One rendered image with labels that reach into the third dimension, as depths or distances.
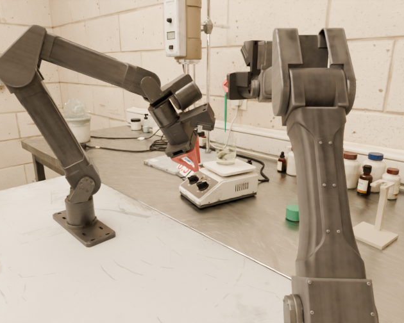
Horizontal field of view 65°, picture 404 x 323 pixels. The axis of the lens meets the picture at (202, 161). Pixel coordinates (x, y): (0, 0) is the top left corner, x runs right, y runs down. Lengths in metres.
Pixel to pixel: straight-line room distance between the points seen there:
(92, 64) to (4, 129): 2.37
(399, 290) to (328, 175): 0.34
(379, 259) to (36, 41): 0.78
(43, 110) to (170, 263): 0.40
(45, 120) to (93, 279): 0.33
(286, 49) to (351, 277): 0.28
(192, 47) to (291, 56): 0.78
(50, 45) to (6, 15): 2.36
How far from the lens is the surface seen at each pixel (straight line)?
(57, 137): 0.73
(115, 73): 0.71
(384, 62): 1.18
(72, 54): 0.71
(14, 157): 3.10
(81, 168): 0.74
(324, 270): 0.36
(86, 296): 0.61
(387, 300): 0.65
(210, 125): 0.75
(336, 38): 0.48
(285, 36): 0.46
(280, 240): 0.74
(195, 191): 0.88
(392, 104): 1.18
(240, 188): 0.90
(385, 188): 0.77
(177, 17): 1.17
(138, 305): 0.57
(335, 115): 0.41
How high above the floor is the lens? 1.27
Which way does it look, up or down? 17 degrees down
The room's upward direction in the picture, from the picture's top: straight up
